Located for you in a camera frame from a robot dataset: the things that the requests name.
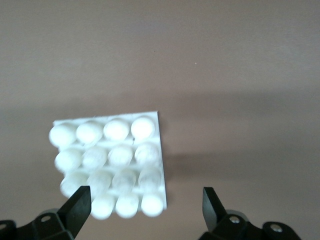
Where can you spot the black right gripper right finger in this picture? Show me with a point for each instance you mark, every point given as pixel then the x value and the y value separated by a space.
pixel 212 212

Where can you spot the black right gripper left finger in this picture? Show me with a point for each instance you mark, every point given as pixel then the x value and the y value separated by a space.
pixel 72 215

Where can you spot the white studded base plate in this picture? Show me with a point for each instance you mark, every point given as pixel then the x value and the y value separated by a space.
pixel 117 152

